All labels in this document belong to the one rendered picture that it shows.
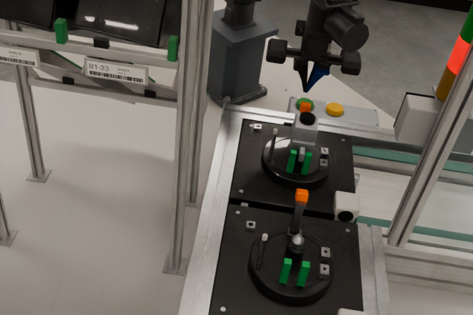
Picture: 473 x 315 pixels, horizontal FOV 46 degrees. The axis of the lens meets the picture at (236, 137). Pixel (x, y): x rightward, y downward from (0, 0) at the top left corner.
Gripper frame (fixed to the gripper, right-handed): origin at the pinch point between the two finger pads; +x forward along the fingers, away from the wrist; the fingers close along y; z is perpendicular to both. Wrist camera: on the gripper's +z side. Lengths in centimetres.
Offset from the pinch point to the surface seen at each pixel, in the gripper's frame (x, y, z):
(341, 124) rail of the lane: 13.4, -9.9, 3.6
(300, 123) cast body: 0.8, 1.1, -14.5
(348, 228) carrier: 12.2, -10.0, -28.3
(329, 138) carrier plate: 12.4, -7.0, -3.1
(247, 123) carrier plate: 12.3, 11.0, -2.5
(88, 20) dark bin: -23, 35, -29
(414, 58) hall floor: 110, -85, 209
